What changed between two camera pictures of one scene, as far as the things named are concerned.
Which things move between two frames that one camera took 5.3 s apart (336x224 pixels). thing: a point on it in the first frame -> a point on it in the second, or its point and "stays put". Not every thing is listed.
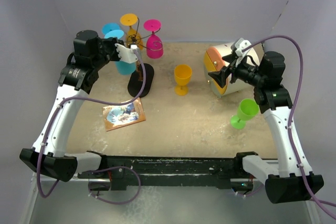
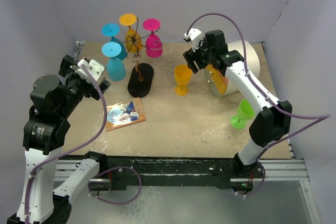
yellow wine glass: [133, 36] stays put
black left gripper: [111, 42] -> [68, 66]
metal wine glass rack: [136, 80] stays put
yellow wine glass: [182, 74] stays put
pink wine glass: [154, 45] stays put
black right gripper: [221, 76] -> [191, 56]
